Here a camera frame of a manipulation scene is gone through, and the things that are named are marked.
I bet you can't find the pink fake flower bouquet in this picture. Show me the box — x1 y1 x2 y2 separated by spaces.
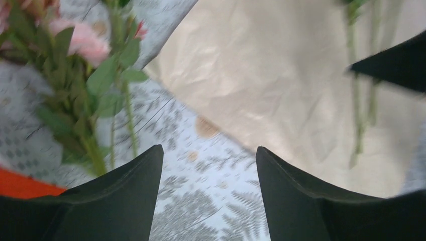
1 1 147 176

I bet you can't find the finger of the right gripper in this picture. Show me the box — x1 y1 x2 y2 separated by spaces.
349 31 425 93

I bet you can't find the floral patterned table mat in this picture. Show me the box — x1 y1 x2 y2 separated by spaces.
0 0 426 241

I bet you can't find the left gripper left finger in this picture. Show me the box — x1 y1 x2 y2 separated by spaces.
1 145 164 240

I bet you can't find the beige kraft wrapping paper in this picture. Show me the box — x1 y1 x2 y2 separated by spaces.
146 1 425 197

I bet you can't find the orange cloth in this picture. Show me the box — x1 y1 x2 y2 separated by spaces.
1 168 66 199

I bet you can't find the single pink fake flower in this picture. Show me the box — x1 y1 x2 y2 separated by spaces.
339 0 405 170

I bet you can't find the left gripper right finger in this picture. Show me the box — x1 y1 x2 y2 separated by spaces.
256 147 425 241

